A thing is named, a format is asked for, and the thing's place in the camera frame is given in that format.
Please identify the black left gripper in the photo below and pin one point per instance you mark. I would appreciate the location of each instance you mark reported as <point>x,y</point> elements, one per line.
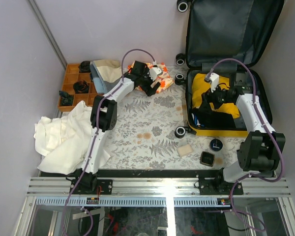
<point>147,89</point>

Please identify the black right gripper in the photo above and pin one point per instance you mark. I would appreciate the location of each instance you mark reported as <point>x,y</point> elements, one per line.
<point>209,97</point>

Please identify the yellow garment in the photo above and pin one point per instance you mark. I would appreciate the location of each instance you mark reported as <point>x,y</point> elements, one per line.
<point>199,86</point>

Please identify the black graphic t-shirt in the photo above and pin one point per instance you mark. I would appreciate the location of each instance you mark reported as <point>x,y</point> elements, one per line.
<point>205,117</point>

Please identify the orange floral fabric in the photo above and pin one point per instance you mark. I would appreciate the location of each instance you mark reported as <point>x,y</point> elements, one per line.
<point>164,79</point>

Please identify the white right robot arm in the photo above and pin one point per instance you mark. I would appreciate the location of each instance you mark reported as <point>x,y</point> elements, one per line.
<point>261,152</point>

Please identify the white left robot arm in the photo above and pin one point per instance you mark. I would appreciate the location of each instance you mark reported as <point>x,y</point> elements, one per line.
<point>103,116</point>

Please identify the beige grey folded garment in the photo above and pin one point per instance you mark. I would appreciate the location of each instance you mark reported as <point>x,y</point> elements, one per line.
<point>105,73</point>

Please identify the round black tin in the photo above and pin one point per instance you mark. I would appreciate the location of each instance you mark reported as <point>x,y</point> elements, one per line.
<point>216,145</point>

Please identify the black rolled sock top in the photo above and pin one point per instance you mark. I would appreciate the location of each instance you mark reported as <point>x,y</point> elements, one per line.
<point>84,67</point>

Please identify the black rolled sock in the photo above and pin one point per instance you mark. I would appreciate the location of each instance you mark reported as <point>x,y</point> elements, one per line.
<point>84,67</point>
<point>81,87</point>

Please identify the yellow open suitcase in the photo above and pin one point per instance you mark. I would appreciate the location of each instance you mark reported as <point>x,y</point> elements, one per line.
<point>228,36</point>

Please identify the black rolled sock middle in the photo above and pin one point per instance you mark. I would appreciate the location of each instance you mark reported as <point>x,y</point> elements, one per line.
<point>81,87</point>

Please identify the black square compact case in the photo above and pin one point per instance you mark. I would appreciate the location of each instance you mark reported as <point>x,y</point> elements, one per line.
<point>207,159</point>

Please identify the beige soap bar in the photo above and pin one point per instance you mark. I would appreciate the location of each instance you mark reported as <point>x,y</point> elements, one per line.
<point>184,150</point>

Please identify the wooden compartment organizer tray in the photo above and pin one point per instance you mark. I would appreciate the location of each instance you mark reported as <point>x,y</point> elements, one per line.
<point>72,75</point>

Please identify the dark green rolled sock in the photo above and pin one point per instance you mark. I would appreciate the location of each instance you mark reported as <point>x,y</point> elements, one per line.
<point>65,98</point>

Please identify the white crumpled towel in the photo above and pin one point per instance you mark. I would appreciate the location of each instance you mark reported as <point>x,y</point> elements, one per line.
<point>64,141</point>

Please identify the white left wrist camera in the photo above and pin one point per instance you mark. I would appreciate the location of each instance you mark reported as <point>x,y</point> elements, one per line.
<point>155,71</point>

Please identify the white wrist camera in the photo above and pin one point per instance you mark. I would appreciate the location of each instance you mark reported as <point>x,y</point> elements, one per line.
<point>155,71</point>
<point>212,79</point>

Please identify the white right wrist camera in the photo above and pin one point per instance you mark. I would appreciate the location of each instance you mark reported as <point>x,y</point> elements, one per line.
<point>212,79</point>

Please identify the aluminium mounting rail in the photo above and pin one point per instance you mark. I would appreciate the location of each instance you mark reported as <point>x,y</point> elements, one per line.
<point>157,187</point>

